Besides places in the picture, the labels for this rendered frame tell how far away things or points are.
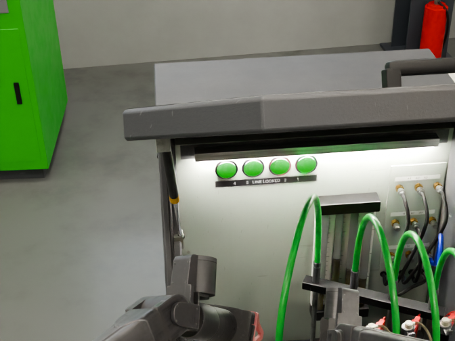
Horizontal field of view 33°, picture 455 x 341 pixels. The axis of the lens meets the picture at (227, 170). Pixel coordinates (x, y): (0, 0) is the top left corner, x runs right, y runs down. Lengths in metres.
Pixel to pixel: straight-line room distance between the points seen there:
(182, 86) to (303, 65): 0.31
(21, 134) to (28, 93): 0.25
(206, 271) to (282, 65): 0.83
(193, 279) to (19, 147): 3.08
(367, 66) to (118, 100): 3.28
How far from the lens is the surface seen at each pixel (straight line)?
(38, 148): 4.18
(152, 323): 1.09
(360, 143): 1.70
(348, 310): 1.44
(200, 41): 5.51
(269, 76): 1.84
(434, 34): 5.28
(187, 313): 1.13
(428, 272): 1.53
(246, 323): 1.25
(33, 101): 4.05
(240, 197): 1.75
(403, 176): 1.80
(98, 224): 3.91
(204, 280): 1.19
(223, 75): 1.85
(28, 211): 4.09
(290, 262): 1.42
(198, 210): 1.77
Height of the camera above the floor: 2.30
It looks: 33 degrees down
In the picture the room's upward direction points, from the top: 1 degrees counter-clockwise
